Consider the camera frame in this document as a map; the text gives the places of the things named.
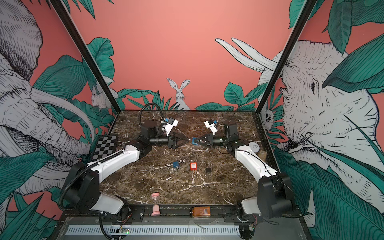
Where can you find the orange rectangular box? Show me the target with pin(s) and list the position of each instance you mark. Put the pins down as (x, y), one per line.
(201, 212)

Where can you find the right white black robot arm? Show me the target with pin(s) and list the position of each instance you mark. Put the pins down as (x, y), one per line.
(275, 196)

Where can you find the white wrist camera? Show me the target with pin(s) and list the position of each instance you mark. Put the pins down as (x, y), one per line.
(168, 124)
(212, 125)

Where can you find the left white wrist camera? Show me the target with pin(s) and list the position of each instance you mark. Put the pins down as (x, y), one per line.
(168, 124)

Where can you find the red padlock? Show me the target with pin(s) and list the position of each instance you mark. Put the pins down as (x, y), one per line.
(193, 166)

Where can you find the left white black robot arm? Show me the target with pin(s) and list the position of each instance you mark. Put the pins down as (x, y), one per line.
(81, 190)

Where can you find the black white checkerboard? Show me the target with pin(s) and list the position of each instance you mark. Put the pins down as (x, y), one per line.
(105, 146)

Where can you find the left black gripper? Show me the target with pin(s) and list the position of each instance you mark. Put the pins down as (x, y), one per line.
(171, 144)

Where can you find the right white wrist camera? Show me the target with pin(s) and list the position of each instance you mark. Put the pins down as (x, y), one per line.
(212, 125)

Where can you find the white perforated rail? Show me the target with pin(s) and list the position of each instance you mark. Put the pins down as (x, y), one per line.
(142, 230)

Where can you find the blue padlock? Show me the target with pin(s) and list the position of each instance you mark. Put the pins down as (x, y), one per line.
(176, 165)
(195, 141)

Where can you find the pink hourglass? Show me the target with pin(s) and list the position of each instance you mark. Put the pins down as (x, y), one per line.
(156, 207)

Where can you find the brown spice jar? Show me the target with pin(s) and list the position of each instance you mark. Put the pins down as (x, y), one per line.
(263, 155)

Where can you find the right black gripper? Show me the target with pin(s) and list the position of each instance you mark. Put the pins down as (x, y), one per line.
(208, 141)

